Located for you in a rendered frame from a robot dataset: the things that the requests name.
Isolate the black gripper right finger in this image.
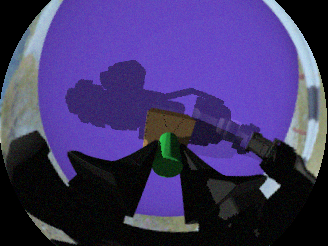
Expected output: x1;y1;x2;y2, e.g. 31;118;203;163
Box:
179;144;268;224

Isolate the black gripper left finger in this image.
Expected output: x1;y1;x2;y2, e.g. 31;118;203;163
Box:
67;139;159;218

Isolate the brown wooden block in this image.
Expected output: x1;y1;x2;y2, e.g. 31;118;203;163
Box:
143;108;196;147

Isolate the green marker cap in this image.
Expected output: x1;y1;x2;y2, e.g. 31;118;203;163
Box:
152;132;183;178

